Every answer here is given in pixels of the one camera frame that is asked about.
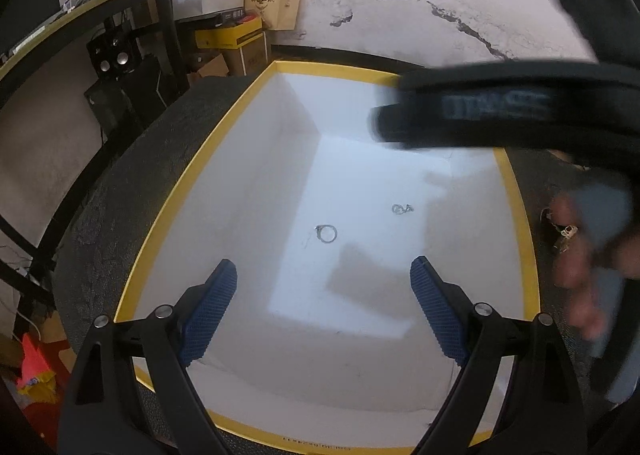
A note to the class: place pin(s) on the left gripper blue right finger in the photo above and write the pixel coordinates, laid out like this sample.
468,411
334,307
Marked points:
445,307

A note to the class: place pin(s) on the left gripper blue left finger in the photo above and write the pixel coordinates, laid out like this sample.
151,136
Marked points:
200,310

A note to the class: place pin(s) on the small silver earring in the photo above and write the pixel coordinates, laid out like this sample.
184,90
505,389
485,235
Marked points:
400,209

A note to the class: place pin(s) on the gold black wristwatch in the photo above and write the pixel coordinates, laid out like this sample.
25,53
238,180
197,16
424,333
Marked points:
556,237

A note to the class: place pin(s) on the blurred person hand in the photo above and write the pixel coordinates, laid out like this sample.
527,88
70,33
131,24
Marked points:
604,234

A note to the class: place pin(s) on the yellow white storage box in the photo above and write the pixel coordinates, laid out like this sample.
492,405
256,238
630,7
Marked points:
324,349

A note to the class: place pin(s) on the dark patterned table cloth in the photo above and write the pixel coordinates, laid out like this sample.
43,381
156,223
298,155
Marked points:
516,393

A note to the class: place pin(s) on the red orange paper toy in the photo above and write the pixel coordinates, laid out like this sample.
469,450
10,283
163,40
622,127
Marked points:
37,379

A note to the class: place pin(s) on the black speaker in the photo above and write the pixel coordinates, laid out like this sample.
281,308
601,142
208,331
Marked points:
112,54

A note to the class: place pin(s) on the yellow black carton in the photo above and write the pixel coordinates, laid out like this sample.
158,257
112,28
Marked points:
230,37

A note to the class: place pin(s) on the brown kraft gift bag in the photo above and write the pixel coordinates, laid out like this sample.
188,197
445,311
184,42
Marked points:
277,15

